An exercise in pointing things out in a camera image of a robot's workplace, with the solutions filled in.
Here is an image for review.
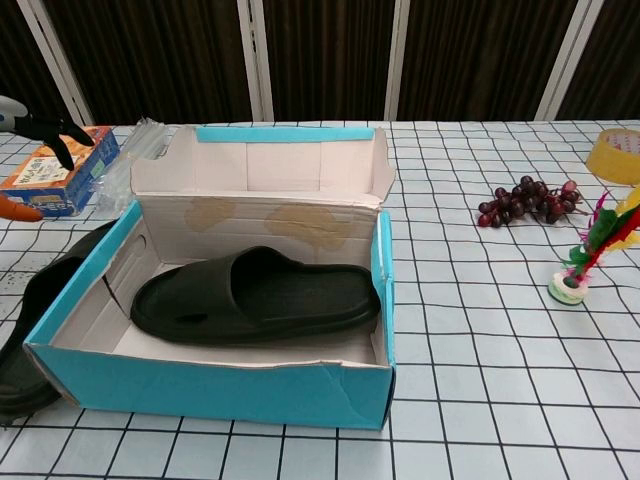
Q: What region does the grid-patterned light blue tablecloth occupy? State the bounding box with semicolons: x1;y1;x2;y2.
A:
0;118;640;480

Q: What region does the clear plastic straw bundle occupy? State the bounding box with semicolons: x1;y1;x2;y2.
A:
94;117;174;217

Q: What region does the orange blue biscuit box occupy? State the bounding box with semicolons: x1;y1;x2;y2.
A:
0;125;121;219

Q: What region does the dark purple grape bunch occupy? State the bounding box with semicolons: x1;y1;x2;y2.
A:
477;174;590;229

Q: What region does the colourful feather shuttlecock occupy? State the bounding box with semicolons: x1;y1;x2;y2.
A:
548;184;640;306

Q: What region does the white metal frame post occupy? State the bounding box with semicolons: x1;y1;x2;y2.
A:
536;0;595;122
383;0;420;122
236;0;276;123
14;0;96;126

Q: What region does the yellow packing tape roll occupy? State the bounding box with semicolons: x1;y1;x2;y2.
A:
585;127;640;186

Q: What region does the light blue cardboard shoe box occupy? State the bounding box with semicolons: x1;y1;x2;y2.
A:
23;123;399;431

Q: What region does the black rubber slipper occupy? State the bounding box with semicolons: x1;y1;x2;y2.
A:
130;246;382;346
0;219;119;414

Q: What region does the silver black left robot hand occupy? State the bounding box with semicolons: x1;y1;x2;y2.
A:
0;94;99;223

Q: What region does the dark pleated curtain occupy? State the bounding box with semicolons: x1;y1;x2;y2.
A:
0;0;640;129

